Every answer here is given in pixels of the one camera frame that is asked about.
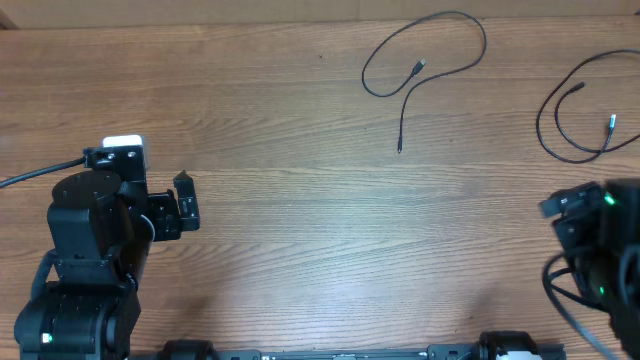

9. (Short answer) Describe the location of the black USB-C cable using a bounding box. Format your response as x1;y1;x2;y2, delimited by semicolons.
361;10;489;155

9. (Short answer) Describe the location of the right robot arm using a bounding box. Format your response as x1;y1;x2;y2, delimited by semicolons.
539;178;639;359

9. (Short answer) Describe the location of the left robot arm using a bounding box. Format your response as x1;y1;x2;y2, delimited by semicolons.
14;170;200;359

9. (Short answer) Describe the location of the right camera black cable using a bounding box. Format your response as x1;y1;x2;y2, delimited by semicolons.
542;244;640;360

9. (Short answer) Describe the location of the camera black cable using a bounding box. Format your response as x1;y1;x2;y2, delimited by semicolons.
0;156;87;190
542;244;640;360

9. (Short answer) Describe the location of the left camera black cable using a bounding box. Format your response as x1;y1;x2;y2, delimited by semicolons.
0;156;87;190

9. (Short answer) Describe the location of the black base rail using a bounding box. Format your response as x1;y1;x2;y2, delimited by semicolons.
132;331;567;360

